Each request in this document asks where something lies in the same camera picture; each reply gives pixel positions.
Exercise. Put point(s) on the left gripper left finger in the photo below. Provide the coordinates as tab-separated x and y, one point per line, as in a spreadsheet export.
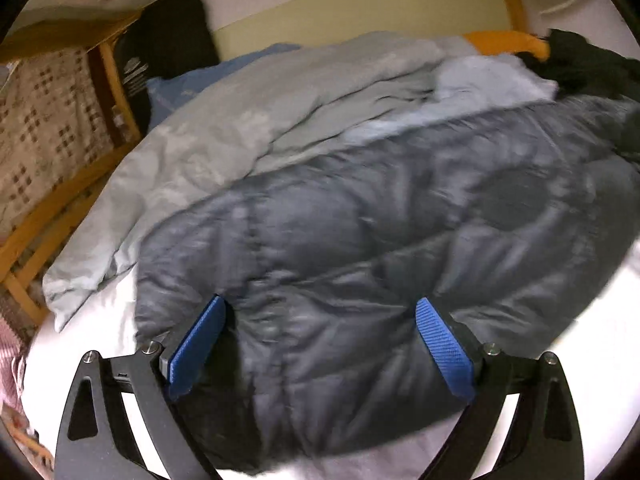
95	440

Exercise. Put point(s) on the black puffer down jacket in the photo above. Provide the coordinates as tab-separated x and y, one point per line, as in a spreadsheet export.
511	220

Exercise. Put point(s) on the orange pillow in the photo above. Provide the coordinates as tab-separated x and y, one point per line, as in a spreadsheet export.
494	42

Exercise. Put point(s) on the black hanging garment bag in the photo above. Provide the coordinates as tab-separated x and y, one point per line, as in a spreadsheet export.
169	39

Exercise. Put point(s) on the black clothes pile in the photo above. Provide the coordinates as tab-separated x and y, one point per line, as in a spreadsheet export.
590	65

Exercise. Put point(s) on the blue pillow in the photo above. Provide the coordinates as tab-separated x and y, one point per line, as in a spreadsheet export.
167	95

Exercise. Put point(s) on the light grey blue duvet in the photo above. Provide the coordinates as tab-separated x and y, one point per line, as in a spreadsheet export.
276	111

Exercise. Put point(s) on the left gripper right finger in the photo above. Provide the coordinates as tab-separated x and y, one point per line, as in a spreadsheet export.
543	440

